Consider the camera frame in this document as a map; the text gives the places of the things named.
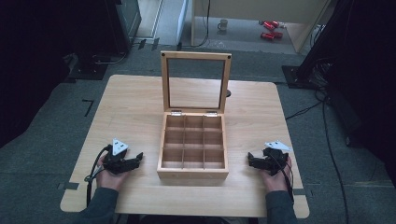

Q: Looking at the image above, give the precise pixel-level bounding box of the wooden compartment box with lid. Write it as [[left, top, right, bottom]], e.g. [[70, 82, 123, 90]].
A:
[[156, 50, 233, 180]]

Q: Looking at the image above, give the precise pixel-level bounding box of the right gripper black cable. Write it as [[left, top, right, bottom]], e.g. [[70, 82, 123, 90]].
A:
[[269, 153, 296, 205]]

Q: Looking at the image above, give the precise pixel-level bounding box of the hanging black cable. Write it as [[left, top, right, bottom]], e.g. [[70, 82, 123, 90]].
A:
[[181, 0, 212, 49]]

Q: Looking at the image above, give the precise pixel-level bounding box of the red tool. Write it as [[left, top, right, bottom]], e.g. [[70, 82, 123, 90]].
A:
[[260, 31, 284, 41], [259, 20, 280, 32]]

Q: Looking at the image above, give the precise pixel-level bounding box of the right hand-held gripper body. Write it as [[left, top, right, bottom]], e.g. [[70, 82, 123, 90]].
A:
[[262, 139, 293, 177]]

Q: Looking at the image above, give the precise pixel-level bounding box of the person's right hand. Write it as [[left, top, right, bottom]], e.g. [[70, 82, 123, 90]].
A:
[[259, 156, 293, 193]]

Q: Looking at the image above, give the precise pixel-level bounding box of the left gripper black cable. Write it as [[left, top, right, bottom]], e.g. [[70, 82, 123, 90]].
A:
[[83, 144, 113, 207]]

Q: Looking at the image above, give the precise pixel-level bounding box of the black metal stand base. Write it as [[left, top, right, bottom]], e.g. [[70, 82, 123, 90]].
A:
[[66, 52, 129, 81]]

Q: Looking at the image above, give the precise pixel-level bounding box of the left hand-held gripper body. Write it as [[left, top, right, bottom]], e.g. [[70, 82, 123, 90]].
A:
[[102, 138, 132, 175]]

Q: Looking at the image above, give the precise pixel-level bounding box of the long black floor cable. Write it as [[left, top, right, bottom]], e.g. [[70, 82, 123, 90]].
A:
[[284, 90, 350, 224]]

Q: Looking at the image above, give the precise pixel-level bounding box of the black metal stand with cables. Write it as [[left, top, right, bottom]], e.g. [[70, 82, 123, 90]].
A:
[[281, 0, 359, 91]]

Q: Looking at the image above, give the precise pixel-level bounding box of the white panel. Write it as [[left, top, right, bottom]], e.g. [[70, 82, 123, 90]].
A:
[[176, 0, 190, 45]]

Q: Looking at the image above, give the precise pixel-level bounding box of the person's left hand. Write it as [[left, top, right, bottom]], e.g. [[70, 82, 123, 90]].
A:
[[95, 155, 131, 191]]

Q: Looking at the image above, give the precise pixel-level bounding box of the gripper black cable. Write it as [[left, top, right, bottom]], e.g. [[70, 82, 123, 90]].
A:
[[83, 144, 113, 207], [269, 153, 296, 205]]

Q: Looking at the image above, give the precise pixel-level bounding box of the grey tape strip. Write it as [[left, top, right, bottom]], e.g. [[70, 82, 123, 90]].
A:
[[292, 188, 314, 197]]

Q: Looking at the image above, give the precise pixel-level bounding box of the dark cabinet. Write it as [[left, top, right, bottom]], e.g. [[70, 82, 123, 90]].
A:
[[104, 0, 143, 54]]

